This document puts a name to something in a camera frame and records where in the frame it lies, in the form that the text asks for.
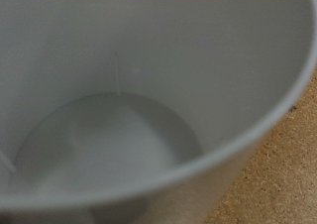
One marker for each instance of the white mug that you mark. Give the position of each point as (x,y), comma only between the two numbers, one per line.
(148,68)

